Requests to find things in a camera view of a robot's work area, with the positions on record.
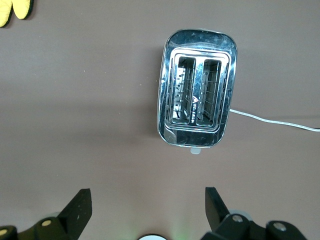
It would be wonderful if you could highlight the brown table cover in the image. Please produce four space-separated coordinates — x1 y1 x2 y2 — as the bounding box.
0 0 320 240

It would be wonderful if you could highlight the yellow quilted oven mitt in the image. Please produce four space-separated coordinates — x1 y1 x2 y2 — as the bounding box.
0 0 14 28

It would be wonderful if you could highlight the white toaster power cable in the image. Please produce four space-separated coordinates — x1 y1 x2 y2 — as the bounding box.
229 108 320 133

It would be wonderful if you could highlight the yellow quilted mitt with thumb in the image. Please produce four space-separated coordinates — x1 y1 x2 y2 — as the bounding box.
11 0 35 21

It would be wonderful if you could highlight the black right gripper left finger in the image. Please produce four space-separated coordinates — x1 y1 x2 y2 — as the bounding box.
0 188 93 240

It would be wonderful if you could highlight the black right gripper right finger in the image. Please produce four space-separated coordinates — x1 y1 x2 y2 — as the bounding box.
199 186 309 240

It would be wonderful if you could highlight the chrome two-slot toaster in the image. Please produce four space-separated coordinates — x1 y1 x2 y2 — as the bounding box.
156 28 238 155

